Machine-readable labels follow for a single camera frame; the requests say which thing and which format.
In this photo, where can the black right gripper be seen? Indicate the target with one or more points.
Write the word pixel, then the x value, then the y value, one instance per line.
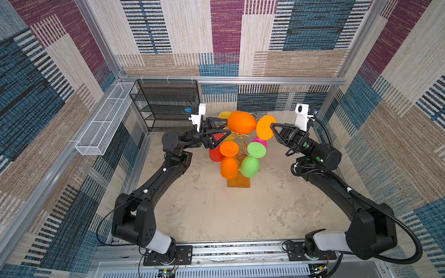
pixel 296 140

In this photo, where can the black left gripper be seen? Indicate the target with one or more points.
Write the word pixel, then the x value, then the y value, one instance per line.
pixel 207 139

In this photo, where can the pink wine glass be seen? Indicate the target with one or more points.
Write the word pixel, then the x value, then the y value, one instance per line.
pixel 263 142

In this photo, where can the orange wine glass back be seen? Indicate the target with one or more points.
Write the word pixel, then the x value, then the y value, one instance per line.
pixel 245 123

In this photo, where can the orange wine glass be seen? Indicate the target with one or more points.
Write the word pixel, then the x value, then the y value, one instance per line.
pixel 245 123
pixel 229 164

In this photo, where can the green wine glass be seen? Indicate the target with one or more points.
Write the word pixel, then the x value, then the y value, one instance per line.
pixel 251 164

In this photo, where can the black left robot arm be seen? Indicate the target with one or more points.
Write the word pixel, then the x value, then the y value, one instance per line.
pixel 133 216

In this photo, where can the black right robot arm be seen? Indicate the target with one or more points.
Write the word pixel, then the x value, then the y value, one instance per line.
pixel 371 231

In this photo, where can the yellow wine glass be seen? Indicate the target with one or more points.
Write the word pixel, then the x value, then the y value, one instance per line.
pixel 224 114

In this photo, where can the red wine glass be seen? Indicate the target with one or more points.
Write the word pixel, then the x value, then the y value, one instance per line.
pixel 215 154

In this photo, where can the orange wine glass front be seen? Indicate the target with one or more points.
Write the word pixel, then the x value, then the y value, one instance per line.
pixel 229 164

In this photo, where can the black mesh shelf rack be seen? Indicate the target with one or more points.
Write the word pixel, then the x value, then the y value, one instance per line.
pixel 163 104

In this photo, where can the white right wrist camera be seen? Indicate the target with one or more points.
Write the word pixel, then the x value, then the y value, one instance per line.
pixel 304 114

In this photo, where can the gold wire wine glass rack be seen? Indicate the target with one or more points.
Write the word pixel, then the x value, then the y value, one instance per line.
pixel 243 141

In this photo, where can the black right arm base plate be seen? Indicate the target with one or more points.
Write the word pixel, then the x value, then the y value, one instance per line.
pixel 302 251

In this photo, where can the white mesh wall basket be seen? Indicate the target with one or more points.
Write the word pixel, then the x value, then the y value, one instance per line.
pixel 96 138

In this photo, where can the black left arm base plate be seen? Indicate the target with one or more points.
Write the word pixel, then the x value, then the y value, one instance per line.
pixel 181 255

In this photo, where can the aluminium front rail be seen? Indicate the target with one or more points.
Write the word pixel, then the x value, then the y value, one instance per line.
pixel 233 259

